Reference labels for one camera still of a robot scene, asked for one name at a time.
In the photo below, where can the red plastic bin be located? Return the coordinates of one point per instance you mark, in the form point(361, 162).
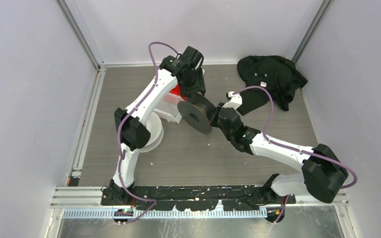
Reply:
point(176, 91)

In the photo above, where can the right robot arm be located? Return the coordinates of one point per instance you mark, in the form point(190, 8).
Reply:
point(320, 173)

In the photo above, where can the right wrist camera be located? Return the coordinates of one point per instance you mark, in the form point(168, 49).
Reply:
point(234, 100)

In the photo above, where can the black cloth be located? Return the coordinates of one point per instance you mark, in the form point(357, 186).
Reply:
point(278, 75)

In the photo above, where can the black perforated spool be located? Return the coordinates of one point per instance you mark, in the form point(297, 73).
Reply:
point(196, 112)

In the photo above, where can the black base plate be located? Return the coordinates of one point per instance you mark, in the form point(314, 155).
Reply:
point(195, 198)

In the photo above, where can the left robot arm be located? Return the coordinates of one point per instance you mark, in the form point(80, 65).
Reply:
point(164, 80)

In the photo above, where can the white perforated spool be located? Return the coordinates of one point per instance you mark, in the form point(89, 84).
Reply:
point(154, 134)

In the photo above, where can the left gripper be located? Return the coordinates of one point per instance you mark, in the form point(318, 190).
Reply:
point(199, 87)

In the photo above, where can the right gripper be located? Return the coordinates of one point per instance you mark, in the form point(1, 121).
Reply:
point(213, 120)

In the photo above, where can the near white plastic bin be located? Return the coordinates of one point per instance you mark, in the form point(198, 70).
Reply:
point(167, 108)

